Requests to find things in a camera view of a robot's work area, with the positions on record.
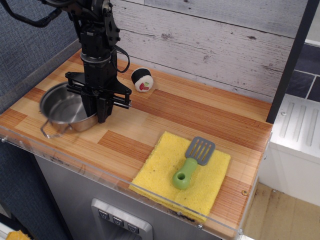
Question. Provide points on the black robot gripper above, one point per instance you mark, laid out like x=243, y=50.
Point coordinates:
x=99, y=87

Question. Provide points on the stainless steel pot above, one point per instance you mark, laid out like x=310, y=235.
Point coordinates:
x=64, y=112

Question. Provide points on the plush sushi roll toy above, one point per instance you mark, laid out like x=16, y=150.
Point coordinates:
x=142, y=79

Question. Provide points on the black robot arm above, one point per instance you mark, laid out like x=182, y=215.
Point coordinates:
x=98, y=34

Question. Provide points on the yellow cloth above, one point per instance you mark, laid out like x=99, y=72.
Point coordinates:
x=154, y=180

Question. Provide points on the green grey toy spatula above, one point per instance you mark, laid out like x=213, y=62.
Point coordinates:
x=199, y=152

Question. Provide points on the silver toy fridge cabinet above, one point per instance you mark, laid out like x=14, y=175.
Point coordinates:
x=73, y=193

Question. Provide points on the grey dispenser button panel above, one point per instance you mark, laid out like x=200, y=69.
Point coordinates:
x=116, y=224

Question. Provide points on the yellow object bottom left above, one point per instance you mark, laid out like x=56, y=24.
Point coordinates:
x=17, y=235

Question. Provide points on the white toy sink unit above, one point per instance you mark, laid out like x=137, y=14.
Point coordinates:
x=291, y=161

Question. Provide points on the dark right frame post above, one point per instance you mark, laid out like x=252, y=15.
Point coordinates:
x=299, y=41

